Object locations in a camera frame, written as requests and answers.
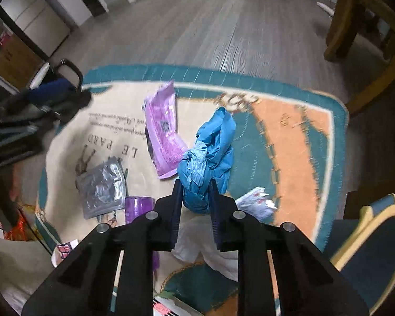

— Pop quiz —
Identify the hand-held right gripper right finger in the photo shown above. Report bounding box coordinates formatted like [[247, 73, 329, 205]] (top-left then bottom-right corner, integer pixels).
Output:
[[208, 178, 371, 316]]

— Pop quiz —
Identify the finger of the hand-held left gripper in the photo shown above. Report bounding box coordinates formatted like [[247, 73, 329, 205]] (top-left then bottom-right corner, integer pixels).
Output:
[[0, 78, 76, 114], [36, 90, 93, 124]]

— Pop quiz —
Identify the red plastic bag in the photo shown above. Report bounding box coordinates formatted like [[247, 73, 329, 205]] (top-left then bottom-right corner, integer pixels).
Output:
[[2, 206, 37, 241]]

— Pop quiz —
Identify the purple wrapper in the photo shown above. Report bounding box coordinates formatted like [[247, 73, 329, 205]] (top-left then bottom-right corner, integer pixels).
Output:
[[142, 81, 188, 180]]

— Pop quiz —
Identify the brown wooden chair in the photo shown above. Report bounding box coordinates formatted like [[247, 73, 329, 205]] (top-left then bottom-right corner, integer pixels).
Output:
[[324, 0, 395, 116]]

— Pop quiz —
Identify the blue plastic bag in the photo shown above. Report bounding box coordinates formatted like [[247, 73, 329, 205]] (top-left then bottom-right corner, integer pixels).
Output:
[[177, 107, 236, 214]]

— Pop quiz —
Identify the white refrigerator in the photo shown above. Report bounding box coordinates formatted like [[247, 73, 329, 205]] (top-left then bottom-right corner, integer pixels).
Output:
[[0, 0, 71, 56]]

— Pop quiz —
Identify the silver foil pouch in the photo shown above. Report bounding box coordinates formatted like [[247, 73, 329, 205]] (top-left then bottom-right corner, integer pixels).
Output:
[[76, 156, 126, 219]]

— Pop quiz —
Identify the small white red sachet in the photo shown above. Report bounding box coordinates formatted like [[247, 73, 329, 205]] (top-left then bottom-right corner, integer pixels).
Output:
[[235, 187, 278, 223]]

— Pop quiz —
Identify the teal and orange rug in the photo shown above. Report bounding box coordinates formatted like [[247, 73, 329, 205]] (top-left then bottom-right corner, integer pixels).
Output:
[[36, 64, 349, 316]]

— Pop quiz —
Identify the purple plastic cup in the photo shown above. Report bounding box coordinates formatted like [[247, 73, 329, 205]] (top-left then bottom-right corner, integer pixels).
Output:
[[124, 196, 156, 226]]

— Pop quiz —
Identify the white printed carton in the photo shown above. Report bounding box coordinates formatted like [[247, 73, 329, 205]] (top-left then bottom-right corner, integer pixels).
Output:
[[153, 296, 198, 316]]

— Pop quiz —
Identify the white tissue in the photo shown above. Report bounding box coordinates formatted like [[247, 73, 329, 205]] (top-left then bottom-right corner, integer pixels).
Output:
[[171, 215, 239, 282]]

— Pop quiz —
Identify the blue bin with yellow rim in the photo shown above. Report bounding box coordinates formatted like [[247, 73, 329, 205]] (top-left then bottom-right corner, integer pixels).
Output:
[[329, 194, 395, 315]]

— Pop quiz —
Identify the white power strip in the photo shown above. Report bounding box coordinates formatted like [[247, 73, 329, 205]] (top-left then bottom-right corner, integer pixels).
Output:
[[317, 2, 335, 17]]

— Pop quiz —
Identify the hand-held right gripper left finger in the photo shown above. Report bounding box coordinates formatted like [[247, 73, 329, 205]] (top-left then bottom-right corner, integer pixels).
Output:
[[21, 178, 185, 316]]

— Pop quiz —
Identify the black mug with gold print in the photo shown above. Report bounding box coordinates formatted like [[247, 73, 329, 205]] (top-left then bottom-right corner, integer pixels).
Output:
[[26, 58, 84, 93]]

